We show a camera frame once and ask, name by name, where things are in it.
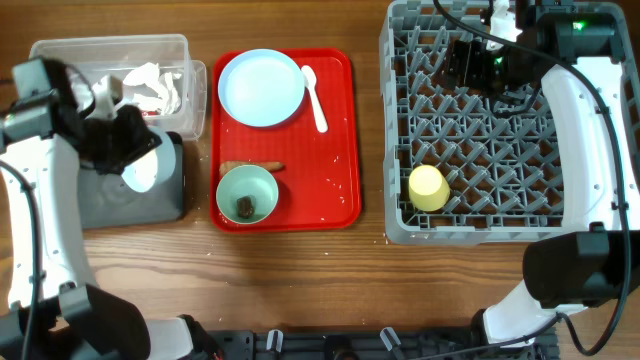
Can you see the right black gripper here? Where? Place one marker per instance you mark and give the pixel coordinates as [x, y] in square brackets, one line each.
[470, 54]

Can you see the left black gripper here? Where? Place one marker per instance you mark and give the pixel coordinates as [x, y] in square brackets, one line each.
[142, 140]

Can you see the light blue bowl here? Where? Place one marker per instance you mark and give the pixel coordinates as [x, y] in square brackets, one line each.
[154, 168]

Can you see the white tissue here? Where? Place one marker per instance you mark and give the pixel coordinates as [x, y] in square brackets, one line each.
[154, 91]

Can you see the yellow plastic cup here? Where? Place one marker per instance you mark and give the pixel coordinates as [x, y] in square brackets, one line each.
[428, 189]

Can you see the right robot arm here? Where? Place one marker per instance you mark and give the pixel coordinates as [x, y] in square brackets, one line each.
[578, 56]

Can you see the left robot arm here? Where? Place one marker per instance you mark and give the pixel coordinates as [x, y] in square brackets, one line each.
[56, 308]

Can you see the clear plastic waste bin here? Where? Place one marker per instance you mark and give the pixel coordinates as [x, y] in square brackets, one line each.
[96, 57]

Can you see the grey dishwasher rack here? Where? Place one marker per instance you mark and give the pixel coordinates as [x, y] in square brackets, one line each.
[511, 180]

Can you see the black plastic tray bin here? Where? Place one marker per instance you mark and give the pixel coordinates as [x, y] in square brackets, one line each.
[107, 201]

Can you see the green bowl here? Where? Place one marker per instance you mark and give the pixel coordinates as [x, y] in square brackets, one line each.
[255, 182]

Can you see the dark brown food scrap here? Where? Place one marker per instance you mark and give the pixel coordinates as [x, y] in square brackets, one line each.
[245, 208]

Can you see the white plastic spoon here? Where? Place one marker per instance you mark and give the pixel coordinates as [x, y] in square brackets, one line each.
[318, 113]

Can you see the light blue plate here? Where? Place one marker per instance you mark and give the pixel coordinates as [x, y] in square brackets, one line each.
[261, 88]

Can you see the brown carrot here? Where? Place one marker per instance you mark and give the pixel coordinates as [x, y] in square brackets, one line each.
[271, 166]

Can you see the red serving tray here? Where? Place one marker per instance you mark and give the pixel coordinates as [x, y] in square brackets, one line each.
[319, 186]

